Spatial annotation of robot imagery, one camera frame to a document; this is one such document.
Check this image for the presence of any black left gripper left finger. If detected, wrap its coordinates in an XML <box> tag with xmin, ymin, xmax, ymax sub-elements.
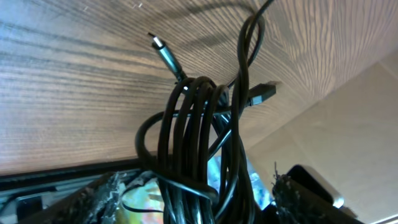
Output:
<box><xmin>20</xmin><ymin>171</ymin><xmax>154</xmax><ymax>224</ymax></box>

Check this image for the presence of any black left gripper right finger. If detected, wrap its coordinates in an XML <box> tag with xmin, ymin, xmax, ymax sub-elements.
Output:
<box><xmin>272</xmin><ymin>173</ymin><xmax>362</xmax><ymax>224</ymax></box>

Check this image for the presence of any thick black USB cable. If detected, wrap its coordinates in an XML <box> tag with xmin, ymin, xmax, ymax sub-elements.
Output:
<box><xmin>134</xmin><ymin>14</ymin><xmax>277</xmax><ymax>224</ymax></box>

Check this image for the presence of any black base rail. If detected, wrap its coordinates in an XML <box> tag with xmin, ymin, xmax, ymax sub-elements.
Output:
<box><xmin>1</xmin><ymin>159</ymin><xmax>141</xmax><ymax>213</ymax></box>

